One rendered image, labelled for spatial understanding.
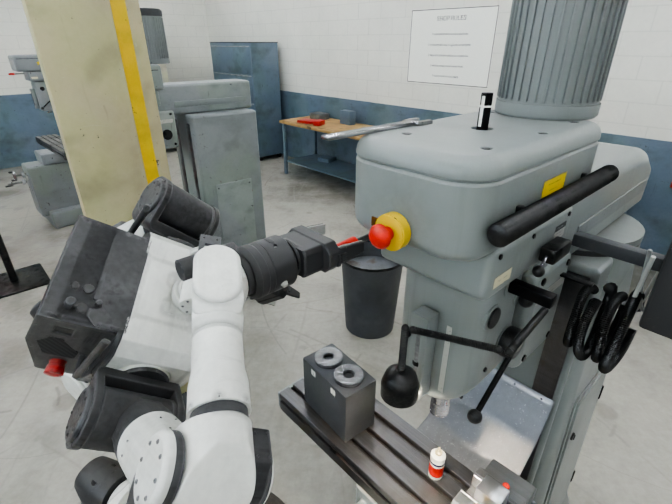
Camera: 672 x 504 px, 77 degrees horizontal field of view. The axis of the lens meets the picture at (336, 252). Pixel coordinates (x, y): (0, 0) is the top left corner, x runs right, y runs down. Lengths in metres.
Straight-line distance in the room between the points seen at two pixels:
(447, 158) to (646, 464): 2.59
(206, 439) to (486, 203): 0.45
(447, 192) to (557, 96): 0.40
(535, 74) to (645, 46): 4.13
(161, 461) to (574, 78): 0.88
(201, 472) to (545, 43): 0.86
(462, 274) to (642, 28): 4.45
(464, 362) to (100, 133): 1.82
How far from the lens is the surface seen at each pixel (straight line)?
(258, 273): 0.64
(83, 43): 2.17
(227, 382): 0.51
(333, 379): 1.32
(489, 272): 0.73
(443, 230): 0.62
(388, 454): 1.39
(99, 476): 1.74
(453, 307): 0.84
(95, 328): 0.78
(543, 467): 1.65
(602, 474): 2.85
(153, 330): 0.80
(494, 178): 0.61
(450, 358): 0.90
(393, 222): 0.65
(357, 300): 3.07
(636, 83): 5.06
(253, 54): 7.94
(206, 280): 0.58
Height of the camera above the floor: 2.03
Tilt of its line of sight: 27 degrees down
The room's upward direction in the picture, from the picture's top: straight up
